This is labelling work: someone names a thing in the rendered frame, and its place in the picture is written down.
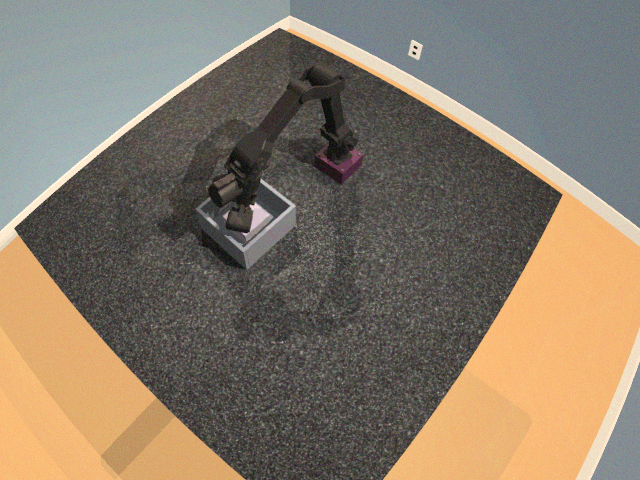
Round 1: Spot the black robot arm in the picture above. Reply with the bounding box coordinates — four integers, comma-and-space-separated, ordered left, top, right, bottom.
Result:
208, 62, 359, 208

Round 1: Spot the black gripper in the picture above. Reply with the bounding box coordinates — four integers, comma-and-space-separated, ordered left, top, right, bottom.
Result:
225, 186, 259, 233

